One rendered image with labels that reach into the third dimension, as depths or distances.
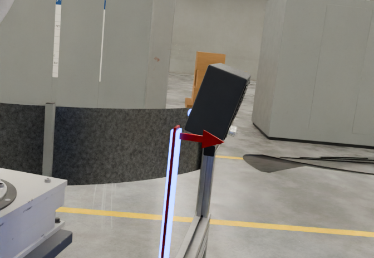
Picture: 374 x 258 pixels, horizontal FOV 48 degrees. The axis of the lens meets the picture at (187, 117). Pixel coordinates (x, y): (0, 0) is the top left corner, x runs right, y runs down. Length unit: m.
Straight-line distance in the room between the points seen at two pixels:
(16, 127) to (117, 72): 4.38
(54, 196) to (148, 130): 1.50
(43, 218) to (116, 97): 5.71
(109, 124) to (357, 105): 5.30
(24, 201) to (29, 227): 0.05
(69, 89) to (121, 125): 4.42
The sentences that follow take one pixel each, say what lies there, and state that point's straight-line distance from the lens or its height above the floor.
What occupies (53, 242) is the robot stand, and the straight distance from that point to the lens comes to 0.81.
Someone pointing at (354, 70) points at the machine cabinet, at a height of 1.20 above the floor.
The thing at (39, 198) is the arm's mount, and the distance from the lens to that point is 0.76.
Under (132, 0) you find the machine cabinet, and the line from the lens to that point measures 6.41.
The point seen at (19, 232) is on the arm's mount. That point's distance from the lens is 0.74.
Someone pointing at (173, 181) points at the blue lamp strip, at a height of 1.12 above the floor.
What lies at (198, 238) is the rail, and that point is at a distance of 1.01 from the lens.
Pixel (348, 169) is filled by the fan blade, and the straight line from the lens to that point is 0.47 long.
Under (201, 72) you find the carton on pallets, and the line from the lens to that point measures 8.45.
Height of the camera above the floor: 1.29
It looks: 10 degrees down
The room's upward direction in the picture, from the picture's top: 6 degrees clockwise
